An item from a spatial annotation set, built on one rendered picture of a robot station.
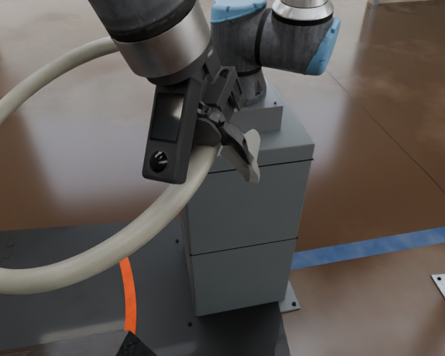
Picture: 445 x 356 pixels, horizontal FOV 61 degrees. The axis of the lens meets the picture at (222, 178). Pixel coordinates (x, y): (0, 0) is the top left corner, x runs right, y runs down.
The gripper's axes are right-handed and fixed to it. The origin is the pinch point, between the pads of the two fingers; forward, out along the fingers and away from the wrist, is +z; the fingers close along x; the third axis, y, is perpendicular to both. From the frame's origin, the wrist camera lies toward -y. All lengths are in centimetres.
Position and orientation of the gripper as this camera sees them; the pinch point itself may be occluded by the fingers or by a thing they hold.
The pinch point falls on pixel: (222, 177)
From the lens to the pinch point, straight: 53.2
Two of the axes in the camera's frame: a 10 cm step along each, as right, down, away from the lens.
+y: 3.5, -8.2, 4.6
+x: -8.9, -1.3, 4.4
